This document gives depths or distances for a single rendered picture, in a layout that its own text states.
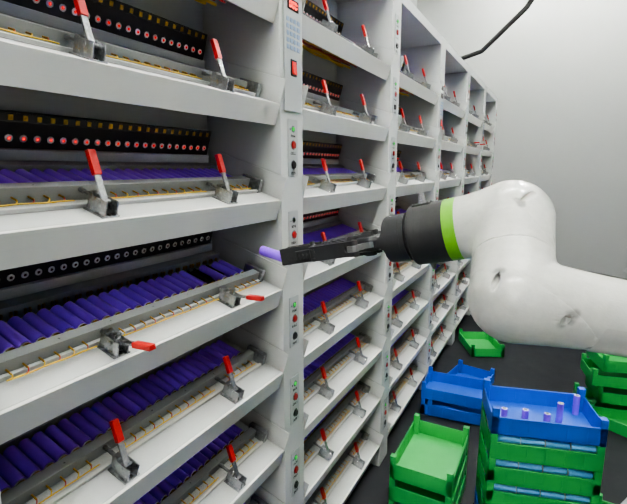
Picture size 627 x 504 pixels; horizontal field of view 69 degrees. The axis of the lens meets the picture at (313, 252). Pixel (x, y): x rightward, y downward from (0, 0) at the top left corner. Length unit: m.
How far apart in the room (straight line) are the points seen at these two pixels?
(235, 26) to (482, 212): 0.68
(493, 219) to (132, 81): 0.52
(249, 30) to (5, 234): 0.67
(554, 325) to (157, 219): 0.55
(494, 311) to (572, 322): 0.08
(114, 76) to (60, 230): 0.22
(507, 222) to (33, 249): 0.57
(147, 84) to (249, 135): 0.36
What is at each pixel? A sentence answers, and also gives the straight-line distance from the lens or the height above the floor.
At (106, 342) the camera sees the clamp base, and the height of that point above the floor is 0.91.
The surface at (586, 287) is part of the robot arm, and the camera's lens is 0.59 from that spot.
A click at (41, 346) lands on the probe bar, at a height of 0.93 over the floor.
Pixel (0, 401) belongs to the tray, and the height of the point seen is 0.90.
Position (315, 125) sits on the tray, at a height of 1.26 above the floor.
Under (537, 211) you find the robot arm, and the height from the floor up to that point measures 1.11.
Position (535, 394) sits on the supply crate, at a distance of 1.70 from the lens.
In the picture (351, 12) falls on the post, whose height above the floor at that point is 1.68.
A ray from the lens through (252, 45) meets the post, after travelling 1.06.
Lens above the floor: 1.16
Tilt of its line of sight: 11 degrees down
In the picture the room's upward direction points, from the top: straight up
